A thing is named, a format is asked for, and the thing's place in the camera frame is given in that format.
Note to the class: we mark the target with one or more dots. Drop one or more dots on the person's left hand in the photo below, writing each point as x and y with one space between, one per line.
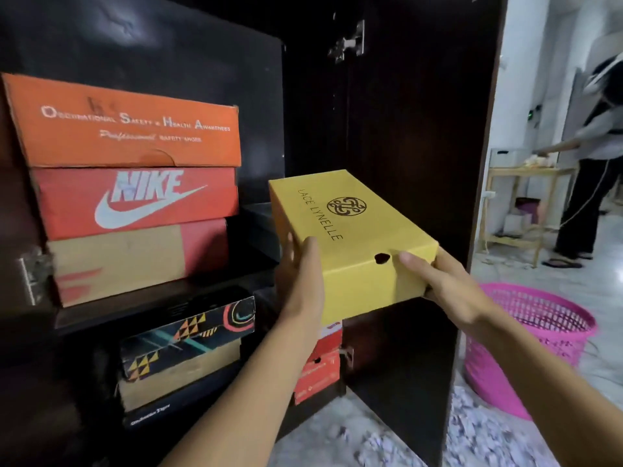
302 286

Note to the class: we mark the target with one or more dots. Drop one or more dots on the person's right hand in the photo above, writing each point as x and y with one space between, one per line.
457 291

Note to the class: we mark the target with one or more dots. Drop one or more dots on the white and red Skechers shoebox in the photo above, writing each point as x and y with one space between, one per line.
333 337

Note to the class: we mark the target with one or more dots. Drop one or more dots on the yellow shoe box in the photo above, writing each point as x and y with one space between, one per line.
360 248

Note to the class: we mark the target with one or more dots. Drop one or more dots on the red Skechers Gowalk shoebox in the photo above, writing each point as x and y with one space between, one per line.
316 379

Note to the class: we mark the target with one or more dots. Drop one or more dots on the pile of paper scraps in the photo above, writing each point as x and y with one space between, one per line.
482 437

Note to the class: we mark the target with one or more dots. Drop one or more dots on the black patterned Foamies shoebox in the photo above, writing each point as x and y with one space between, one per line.
160 345

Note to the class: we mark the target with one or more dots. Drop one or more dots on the gold shoebox with diamond logo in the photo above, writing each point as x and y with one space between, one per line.
170 384

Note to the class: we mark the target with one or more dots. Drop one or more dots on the dark wooden cabinet door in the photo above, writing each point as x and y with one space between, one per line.
418 116

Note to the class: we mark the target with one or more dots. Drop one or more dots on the brown and red Skechers shoebox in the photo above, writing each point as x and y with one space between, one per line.
121 262

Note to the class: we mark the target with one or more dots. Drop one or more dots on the orange Nike shoebox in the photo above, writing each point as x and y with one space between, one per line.
63 199

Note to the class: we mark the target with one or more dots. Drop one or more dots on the dark wooden cabinet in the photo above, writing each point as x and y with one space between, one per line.
170 43

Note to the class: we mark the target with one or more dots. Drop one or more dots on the person's left forearm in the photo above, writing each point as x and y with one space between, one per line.
243 403

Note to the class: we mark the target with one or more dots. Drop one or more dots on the silver metal cabinet hinge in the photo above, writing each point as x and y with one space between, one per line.
348 43
346 357
34 277

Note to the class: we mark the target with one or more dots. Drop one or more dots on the white storage box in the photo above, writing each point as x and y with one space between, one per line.
508 158

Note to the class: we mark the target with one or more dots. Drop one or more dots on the pink plastic basket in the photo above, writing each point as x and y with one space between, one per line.
535 335

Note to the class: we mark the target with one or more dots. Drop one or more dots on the white plastic container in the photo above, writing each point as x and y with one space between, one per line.
517 224

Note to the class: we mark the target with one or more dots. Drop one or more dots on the pink plastic basin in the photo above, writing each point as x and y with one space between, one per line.
528 209

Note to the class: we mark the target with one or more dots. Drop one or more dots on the light wooden table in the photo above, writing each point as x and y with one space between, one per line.
525 172

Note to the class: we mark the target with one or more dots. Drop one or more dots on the small pale yellow objects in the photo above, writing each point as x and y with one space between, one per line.
538 161

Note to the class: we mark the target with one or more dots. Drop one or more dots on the white headset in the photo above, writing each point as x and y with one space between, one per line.
601 77

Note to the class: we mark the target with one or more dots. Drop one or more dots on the white wall plug adapter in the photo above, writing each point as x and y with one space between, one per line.
488 194

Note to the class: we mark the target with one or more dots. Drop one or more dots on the wall device green light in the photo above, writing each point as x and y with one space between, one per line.
534 117

